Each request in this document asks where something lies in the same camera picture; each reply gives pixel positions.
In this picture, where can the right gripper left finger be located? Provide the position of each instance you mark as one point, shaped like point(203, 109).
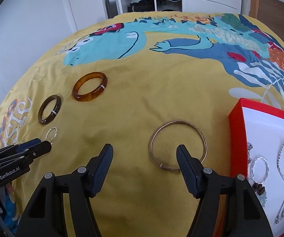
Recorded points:
point(84, 183)

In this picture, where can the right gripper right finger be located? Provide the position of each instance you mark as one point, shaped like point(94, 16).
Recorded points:
point(206, 186)

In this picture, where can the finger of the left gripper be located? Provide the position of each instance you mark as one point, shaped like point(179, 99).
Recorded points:
point(17, 148)
point(29, 155)

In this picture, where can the silver wrist watch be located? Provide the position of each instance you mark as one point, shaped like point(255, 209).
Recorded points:
point(249, 148)

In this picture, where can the twisted silver bangle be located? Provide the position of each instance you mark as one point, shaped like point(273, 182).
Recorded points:
point(259, 170)

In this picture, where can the red shallow jewelry box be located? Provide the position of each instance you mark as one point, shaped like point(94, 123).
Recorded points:
point(257, 152)

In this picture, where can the white bedroom door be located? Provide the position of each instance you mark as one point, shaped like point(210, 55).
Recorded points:
point(88, 12)

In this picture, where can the blue white gloved left hand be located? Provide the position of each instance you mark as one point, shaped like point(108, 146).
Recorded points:
point(9, 211)

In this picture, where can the dark brown resin bangle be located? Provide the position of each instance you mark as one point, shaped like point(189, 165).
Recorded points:
point(49, 109)

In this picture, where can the amber orange resin bangle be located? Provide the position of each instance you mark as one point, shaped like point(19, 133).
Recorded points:
point(89, 86)

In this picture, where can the yellow dinosaur print bedspread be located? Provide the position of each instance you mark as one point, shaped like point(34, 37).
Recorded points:
point(160, 66)

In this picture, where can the wooden headboard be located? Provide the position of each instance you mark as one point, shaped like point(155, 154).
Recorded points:
point(269, 12)

